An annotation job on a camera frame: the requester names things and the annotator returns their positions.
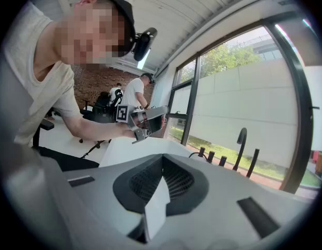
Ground person's head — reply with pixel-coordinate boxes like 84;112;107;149
55;0;135;69

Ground black window frame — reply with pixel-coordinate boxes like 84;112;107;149
167;16;315;195

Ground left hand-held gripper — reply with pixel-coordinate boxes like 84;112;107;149
115;104;169;144

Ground black curved faucet spout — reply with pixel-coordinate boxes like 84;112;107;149
232;127;248;172

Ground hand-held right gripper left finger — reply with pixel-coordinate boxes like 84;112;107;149
113;154;164;215

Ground small ceiling light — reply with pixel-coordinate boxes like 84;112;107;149
137;49;151;70

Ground green tree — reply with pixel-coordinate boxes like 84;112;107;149
180;42;262;84

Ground black armrest office chair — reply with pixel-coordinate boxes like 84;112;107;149
32;118;100;172

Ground white concrete fence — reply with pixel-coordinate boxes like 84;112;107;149
173;58;300;167

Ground person's left hand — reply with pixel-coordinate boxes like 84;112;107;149
121;112;149;139

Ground door with brown panel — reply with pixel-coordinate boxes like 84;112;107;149
276;14;322;190

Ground person's white t-shirt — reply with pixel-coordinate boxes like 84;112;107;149
3;0;82;148

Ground black hand shower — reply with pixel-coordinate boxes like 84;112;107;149
246;148;261;179

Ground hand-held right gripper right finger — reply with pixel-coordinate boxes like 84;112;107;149
162;154;210;217

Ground black head camera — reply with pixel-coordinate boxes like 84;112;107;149
131;27;158;63

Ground grey building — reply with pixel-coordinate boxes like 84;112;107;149
243;33;284;62

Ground black head strap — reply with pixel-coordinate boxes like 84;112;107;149
98;0;137;55

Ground black floor cable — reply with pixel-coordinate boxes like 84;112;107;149
81;139;106;159

